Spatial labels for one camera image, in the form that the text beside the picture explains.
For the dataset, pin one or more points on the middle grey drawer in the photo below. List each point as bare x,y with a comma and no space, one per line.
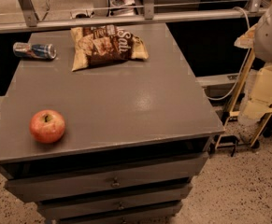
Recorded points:
124,201

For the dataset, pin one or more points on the metal railing frame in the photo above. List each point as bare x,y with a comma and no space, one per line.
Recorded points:
46,15

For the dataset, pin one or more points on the blue silver soda can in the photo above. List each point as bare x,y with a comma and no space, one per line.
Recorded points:
34,51

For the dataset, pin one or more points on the grey drawer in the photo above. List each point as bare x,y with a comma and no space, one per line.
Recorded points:
124,201
128,215
130,174

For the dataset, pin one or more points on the brown chip bag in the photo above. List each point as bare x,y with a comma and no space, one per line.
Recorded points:
105,44

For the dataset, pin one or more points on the bottom grey drawer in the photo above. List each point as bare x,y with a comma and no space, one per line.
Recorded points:
128,215

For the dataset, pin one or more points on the top grey drawer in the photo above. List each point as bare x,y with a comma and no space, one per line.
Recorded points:
130,174

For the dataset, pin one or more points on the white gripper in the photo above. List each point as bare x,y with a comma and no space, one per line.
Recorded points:
271,36

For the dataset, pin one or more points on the red apple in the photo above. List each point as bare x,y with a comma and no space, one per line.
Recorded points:
47,126

